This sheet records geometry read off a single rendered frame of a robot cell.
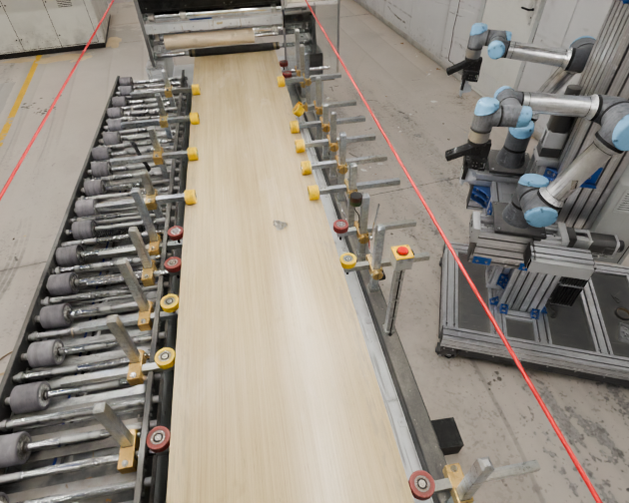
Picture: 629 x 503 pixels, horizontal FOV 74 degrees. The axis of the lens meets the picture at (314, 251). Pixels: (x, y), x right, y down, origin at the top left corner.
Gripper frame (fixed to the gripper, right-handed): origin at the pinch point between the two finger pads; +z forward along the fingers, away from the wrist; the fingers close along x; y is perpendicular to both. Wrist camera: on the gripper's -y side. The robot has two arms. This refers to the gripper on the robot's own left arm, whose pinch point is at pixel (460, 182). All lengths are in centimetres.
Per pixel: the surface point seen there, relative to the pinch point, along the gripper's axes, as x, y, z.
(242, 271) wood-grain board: -33, -90, 42
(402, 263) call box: -39.4, -18.3, 12.7
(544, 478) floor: -59, 70, 132
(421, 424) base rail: -77, -1, 62
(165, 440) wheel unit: -112, -88, 41
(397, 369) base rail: -55, -13, 62
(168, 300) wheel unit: -57, -115, 41
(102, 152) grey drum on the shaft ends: 55, -225, 48
